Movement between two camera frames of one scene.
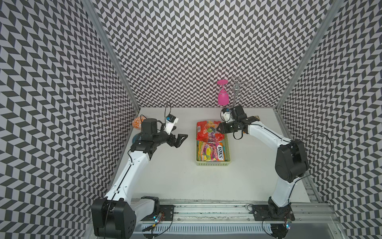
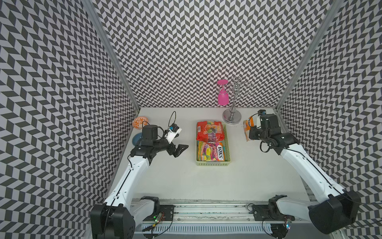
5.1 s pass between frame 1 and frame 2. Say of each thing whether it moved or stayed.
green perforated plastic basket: stayed
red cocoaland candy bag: stayed
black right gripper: moved
